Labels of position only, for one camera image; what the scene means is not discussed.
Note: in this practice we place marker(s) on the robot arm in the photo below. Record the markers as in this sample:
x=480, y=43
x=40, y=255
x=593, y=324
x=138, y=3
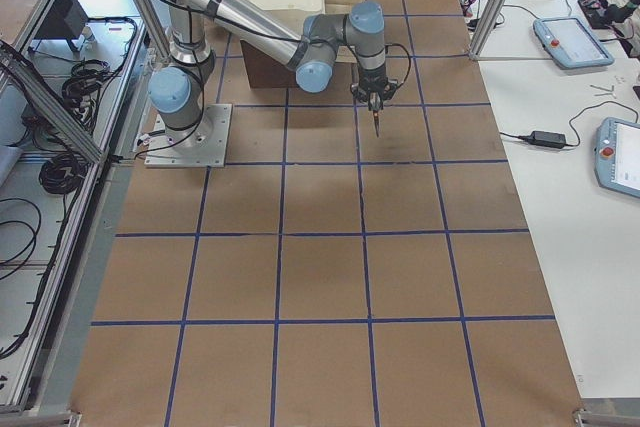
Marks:
x=311, y=55

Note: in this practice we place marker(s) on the far teach pendant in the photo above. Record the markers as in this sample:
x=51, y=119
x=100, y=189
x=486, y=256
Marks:
x=571, y=43

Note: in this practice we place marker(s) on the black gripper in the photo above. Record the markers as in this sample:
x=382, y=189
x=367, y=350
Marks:
x=372, y=85

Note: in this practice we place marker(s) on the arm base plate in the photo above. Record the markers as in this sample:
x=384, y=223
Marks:
x=202, y=146

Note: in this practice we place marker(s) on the orange grey scissors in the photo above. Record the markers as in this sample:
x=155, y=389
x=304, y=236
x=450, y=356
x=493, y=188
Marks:
x=376, y=121

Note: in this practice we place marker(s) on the wooden drawer with white handle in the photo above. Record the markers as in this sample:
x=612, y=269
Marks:
x=342, y=7

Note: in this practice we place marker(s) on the dark brown wooden cabinet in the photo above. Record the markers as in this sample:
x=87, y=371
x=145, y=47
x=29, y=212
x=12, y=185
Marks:
x=265, y=72

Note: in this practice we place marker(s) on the near teach pendant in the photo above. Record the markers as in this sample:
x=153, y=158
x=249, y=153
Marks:
x=617, y=156

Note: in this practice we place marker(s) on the black power adapter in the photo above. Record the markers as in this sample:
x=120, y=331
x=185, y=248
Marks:
x=545, y=139

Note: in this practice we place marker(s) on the teach pendant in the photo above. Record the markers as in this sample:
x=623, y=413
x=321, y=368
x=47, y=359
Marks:
x=571, y=43
x=617, y=156

